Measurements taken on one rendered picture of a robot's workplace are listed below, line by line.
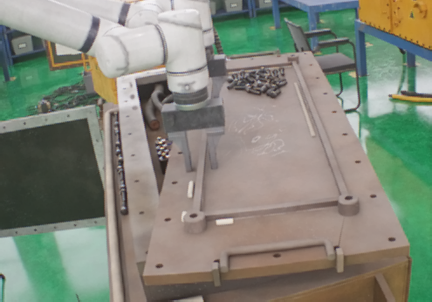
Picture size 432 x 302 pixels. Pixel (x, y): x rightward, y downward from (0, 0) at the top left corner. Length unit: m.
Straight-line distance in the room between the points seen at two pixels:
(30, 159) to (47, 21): 1.32
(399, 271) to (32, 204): 1.79
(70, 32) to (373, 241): 0.74
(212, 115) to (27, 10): 0.46
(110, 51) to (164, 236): 0.36
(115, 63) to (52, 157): 1.36
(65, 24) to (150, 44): 0.20
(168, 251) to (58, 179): 1.50
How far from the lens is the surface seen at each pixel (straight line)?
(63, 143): 2.35
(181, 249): 0.97
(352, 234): 0.96
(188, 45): 1.10
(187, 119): 1.17
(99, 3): 1.35
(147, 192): 1.23
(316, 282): 1.07
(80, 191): 2.44
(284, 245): 0.92
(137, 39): 1.07
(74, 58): 5.47
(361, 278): 1.09
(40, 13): 1.16
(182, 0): 1.47
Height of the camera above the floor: 1.90
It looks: 22 degrees down
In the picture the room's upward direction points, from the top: 8 degrees counter-clockwise
